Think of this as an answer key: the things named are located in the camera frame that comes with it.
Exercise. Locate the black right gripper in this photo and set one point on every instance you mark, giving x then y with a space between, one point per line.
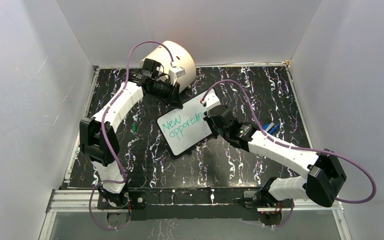
208 119

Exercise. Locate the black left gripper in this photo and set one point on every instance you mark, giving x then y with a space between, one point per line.
176 102

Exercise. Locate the black framed whiteboard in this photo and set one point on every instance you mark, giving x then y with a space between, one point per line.
183 128

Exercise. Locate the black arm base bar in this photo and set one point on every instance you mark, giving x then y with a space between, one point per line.
244 203

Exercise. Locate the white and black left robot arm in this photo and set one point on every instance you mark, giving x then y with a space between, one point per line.
98 139

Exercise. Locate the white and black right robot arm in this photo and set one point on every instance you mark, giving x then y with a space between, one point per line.
320 175

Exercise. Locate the cream cylindrical container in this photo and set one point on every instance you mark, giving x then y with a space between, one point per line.
187 63

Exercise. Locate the blue stapler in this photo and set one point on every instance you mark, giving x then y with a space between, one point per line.
271 128

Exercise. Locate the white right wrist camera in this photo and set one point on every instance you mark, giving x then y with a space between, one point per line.
210 101

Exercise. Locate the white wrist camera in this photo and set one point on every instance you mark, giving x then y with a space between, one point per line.
210 101
175 72

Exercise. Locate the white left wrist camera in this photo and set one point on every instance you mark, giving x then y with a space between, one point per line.
175 72

